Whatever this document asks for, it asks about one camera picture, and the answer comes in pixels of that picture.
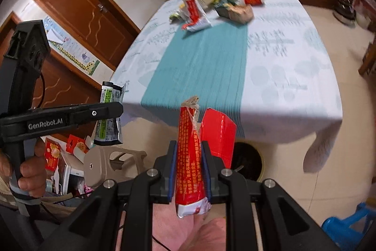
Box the green black snack wrapper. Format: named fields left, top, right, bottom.
left=93, top=80, right=126, bottom=147

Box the red white packet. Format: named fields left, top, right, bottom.
left=175, top=96, right=236, bottom=219

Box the yellow round trash bin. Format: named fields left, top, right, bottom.
left=231, top=141, right=264, bottom=182

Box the person left hand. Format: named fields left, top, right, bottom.
left=19, top=138, right=47, bottom=198

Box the pink pants left leg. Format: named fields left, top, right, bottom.
left=115, top=203, right=227, bottom=251

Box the beige plastic stool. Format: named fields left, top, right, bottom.
left=83, top=146, right=147, bottom=189

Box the brown wooden door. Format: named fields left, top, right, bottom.
left=34, top=0, right=140, bottom=70

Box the white teal leaf tablecloth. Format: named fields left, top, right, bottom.
left=112, top=0, right=343, bottom=173

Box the blue plastic stool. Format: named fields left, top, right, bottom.
left=321, top=202, right=375, bottom=250

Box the red white tall carton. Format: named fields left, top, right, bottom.
left=182, top=0, right=212, bottom=32

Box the brown crumpled paper bag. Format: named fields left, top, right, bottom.
left=215, top=4, right=254, bottom=24

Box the black rice cooker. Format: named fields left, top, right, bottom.
left=333, top=0, right=356, bottom=27

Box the wall poster chart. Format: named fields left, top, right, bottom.
left=43, top=15, right=101, bottom=76

